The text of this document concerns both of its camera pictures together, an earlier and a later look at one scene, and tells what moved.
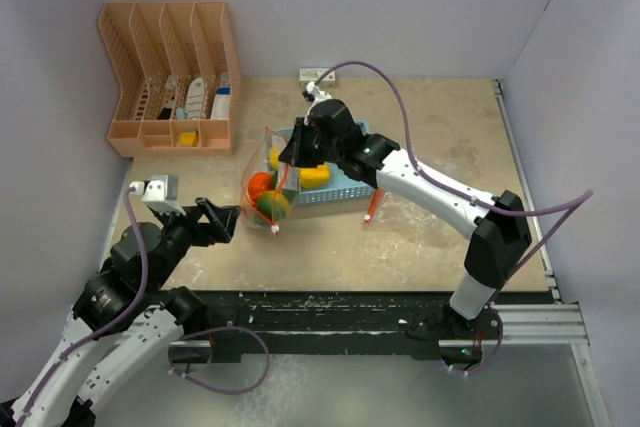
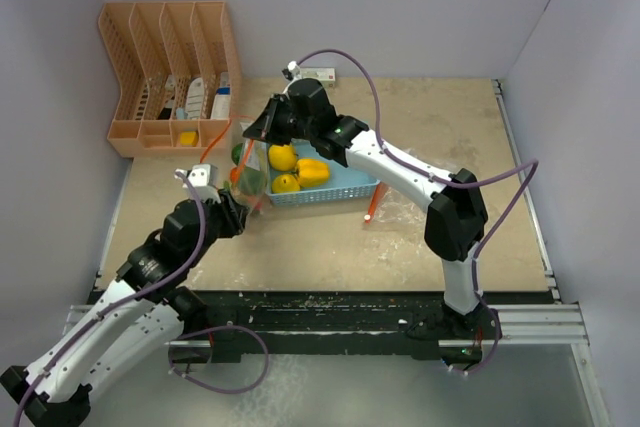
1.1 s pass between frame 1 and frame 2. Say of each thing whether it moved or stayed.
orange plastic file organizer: stayed
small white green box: stayed
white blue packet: stayed
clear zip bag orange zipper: moved
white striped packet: stayed
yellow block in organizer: stayed
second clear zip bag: stayed
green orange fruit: moved
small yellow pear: moved
